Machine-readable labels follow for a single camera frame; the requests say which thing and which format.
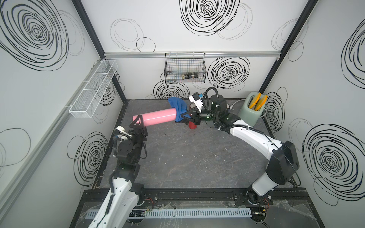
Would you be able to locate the blue cloth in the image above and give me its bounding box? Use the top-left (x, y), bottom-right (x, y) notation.
top-left (168, 97), bottom-right (187, 123)

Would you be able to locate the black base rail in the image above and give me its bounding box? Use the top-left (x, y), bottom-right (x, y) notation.
top-left (82, 187), bottom-right (310, 207)

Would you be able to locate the white mesh shelf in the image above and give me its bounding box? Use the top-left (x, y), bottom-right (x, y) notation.
top-left (69, 59), bottom-right (118, 118)

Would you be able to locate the object in wire basket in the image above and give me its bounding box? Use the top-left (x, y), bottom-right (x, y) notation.
top-left (182, 72), bottom-right (199, 80)

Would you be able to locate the red thermos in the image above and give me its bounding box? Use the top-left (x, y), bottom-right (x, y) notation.
top-left (188, 122), bottom-right (197, 130)

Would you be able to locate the white toaster power cable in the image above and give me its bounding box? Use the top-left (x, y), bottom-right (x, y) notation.
top-left (228, 99), bottom-right (246, 111)

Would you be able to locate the black wire basket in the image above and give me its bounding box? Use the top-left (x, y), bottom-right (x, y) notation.
top-left (163, 52), bottom-right (207, 84)

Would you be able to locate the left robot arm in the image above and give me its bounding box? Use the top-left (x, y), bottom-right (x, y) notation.
top-left (89, 115), bottom-right (148, 228)

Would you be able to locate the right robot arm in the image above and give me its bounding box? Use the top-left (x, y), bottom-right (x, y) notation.
top-left (176, 87), bottom-right (299, 205)

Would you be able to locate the mint green toaster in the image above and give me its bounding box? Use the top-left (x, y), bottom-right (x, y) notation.
top-left (238, 92), bottom-right (268, 126)

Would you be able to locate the white slotted cable duct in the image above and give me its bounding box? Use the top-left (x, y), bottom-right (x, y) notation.
top-left (84, 207), bottom-right (252, 220)

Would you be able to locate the pink thermos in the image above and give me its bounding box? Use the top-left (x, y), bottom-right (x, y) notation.
top-left (141, 108), bottom-right (177, 126)

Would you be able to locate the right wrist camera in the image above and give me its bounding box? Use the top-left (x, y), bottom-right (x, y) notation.
top-left (189, 92), bottom-right (203, 113)

